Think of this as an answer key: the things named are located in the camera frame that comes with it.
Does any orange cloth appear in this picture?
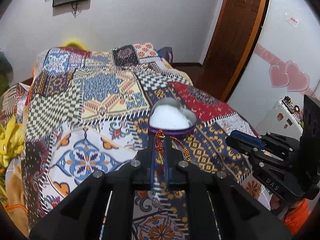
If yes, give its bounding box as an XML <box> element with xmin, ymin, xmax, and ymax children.
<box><xmin>270</xmin><ymin>194</ymin><xmax>309</xmax><ymax>236</ymax></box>

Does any brown wooden door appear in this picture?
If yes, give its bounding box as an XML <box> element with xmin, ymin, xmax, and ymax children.
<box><xmin>196</xmin><ymin>0</ymin><xmax>267</xmax><ymax>101</ymax></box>

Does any white red wall sticker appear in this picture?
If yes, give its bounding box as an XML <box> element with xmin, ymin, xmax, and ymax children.
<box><xmin>285</xmin><ymin>12</ymin><xmax>300</xmax><ymax>28</ymax></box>

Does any grey purple bag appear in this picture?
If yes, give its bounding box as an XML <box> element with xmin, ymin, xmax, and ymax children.
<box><xmin>157</xmin><ymin>47</ymin><xmax>173</xmax><ymax>64</ymax></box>

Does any yellow jacket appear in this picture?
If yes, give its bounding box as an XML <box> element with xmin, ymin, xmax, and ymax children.
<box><xmin>0</xmin><ymin>115</ymin><xmax>26</xmax><ymax>196</ymax></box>

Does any pink heart wall decal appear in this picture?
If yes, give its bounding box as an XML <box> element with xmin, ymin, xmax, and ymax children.
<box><xmin>254</xmin><ymin>44</ymin><xmax>317</xmax><ymax>97</ymax></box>

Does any white suitcase with stickers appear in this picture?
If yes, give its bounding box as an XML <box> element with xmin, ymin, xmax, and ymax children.
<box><xmin>255</xmin><ymin>96</ymin><xmax>303</xmax><ymax>140</ymax></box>

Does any red gold braided bracelet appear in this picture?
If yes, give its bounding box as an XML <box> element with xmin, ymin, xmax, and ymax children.
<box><xmin>154</xmin><ymin>129</ymin><xmax>193</xmax><ymax>165</ymax></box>

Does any colourful patchwork bedspread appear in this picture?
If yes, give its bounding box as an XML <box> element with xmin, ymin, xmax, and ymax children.
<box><xmin>22</xmin><ymin>43</ymin><xmax>264</xmax><ymax>229</ymax></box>

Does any purple heart jewelry box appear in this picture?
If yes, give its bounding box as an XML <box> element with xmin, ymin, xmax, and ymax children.
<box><xmin>148</xmin><ymin>97</ymin><xmax>197</xmax><ymax>138</ymax></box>

